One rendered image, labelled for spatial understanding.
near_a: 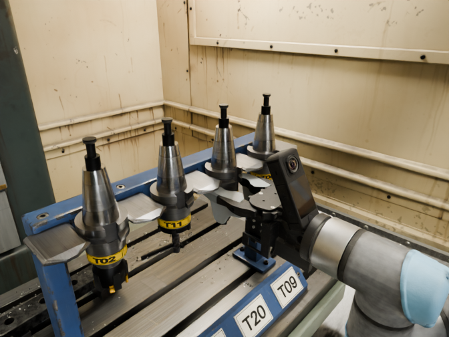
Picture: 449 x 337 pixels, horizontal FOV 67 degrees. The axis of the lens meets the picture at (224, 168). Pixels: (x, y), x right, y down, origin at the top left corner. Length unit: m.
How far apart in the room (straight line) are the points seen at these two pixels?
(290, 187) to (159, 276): 0.46
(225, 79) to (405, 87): 0.63
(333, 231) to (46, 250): 0.34
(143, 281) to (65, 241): 0.42
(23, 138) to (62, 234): 0.58
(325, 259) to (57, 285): 0.35
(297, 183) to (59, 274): 0.34
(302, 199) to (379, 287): 0.14
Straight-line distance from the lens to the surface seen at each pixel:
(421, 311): 0.45
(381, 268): 0.44
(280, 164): 0.46
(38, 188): 1.05
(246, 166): 0.58
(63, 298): 0.53
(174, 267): 0.86
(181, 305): 0.77
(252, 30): 1.21
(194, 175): 0.55
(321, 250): 0.46
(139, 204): 0.48
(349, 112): 1.06
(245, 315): 0.68
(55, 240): 0.45
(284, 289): 0.75
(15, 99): 0.98
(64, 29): 1.39
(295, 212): 0.48
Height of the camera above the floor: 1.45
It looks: 24 degrees down
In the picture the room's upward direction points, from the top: straight up
